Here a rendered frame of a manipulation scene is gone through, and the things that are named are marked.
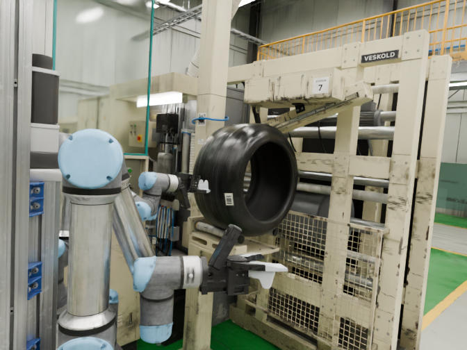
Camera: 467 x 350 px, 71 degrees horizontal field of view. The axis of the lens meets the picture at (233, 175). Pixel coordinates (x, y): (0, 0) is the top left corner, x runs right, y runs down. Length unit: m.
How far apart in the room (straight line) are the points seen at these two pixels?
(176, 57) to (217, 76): 10.86
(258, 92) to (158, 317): 1.51
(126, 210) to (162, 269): 0.18
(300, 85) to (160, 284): 1.36
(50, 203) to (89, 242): 0.34
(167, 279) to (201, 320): 1.43
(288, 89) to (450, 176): 8.96
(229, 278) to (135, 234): 0.26
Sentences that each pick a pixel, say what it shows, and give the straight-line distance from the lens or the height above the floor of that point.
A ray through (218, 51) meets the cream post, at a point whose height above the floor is 1.90.
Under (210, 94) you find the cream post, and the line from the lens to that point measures 1.94.
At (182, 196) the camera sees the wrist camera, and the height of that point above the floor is 1.13.
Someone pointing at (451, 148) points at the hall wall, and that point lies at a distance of 10.69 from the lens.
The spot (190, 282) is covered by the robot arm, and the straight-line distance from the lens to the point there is 0.80.
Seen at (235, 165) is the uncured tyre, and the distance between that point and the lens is 1.51.
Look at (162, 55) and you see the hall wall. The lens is 12.52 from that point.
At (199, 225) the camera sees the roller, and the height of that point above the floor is 0.91.
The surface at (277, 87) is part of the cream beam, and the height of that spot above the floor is 1.71.
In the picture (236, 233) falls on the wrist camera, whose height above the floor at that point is 1.14.
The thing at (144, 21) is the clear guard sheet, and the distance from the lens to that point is 2.22.
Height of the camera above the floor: 1.34
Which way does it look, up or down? 4 degrees down
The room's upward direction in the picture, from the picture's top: 4 degrees clockwise
